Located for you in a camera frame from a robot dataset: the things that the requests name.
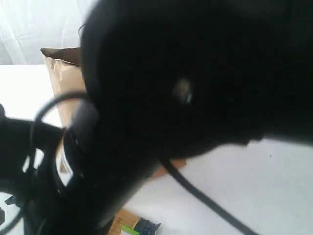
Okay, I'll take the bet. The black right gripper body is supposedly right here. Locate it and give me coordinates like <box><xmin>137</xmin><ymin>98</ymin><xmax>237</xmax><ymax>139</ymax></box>
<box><xmin>0</xmin><ymin>102</ymin><xmax>103</xmax><ymax>235</ymax></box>

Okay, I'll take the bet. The brown paper shopping bag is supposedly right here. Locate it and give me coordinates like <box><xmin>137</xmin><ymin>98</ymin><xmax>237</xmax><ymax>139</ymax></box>
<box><xmin>40</xmin><ymin>47</ymin><xmax>187</xmax><ymax>181</ymax></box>

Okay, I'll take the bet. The spaghetti packet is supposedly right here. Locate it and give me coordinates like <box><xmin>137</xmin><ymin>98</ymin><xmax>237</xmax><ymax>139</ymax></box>
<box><xmin>4</xmin><ymin>195</ymin><xmax>162</xmax><ymax>235</ymax></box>

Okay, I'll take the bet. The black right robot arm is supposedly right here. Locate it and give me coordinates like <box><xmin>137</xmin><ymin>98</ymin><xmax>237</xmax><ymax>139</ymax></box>
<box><xmin>0</xmin><ymin>0</ymin><xmax>313</xmax><ymax>235</ymax></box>

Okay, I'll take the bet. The white backdrop curtain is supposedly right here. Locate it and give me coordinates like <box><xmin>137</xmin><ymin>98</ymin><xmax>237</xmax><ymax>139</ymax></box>
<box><xmin>0</xmin><ymin>0</ymin><xmax>96</xmax><ymax>65</ymax></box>

